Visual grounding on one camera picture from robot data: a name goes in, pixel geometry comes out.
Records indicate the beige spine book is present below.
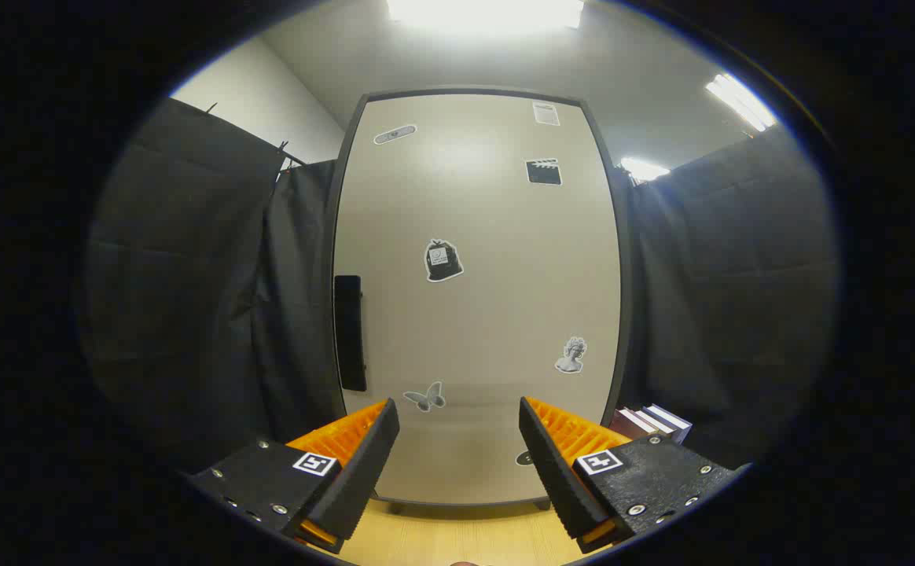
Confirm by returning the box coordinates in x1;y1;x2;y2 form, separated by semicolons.
634;407;674;437

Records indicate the large ceiling light panel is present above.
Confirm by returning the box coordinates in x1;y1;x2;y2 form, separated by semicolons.
387;0;584;34

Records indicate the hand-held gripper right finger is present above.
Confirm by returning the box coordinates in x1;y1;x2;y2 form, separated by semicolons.
518;395;749;554

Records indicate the blue spine book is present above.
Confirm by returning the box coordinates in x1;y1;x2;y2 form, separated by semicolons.
646;403;693;445

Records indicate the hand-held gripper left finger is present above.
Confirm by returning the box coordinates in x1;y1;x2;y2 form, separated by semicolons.
189;399;401;554

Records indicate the black backdrop cloth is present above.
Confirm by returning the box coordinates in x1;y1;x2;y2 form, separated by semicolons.
84;96;840;472

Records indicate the small ceiling light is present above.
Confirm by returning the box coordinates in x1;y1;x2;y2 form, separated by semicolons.
621;157;671;182

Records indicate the maroon cover book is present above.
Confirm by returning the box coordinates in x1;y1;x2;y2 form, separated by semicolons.
611;407;655;441

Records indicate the grey cabinet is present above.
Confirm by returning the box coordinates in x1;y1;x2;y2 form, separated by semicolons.
324;85;638;513

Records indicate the black door handle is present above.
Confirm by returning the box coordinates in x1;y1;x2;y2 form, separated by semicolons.
334;274;368;392

